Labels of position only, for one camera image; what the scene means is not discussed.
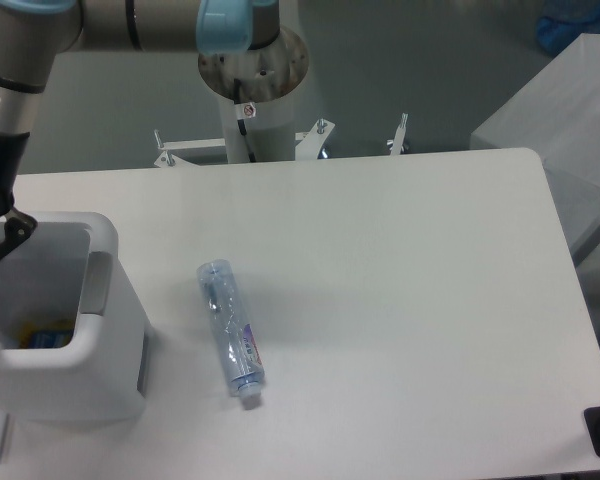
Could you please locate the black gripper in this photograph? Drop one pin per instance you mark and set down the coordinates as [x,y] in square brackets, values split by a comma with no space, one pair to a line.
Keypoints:
[18,226]

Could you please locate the clear crushed plastic bottle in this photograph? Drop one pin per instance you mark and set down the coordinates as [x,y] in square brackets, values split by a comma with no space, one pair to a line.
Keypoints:
[233,334]

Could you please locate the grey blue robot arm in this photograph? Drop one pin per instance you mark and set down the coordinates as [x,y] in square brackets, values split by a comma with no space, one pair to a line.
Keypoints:
[34,33]

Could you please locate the blue yellow trash in bin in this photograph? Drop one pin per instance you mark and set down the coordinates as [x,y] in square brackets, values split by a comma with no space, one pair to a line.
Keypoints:
[54,335]

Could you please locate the white trash can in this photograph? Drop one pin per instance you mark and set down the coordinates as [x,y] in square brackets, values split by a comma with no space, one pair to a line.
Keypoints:
[70,270]

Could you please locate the metal clamp bolt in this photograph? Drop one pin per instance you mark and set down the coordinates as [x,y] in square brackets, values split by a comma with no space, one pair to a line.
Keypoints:
[398,145]

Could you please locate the grey covered box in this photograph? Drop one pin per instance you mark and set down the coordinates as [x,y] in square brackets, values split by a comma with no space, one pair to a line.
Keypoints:
[557,115]

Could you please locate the blue plastic bag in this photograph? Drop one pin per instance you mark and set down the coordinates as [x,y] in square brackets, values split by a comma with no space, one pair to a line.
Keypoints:
[561,22]

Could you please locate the white bracket with bolts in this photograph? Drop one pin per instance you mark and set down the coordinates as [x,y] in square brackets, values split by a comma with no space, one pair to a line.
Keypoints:
[205,152]

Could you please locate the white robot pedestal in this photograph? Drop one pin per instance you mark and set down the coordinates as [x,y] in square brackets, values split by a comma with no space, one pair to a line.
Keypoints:
[255,95]

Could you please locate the white bracket right bolt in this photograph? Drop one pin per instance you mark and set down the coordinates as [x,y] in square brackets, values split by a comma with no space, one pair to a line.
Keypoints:
[313,143]

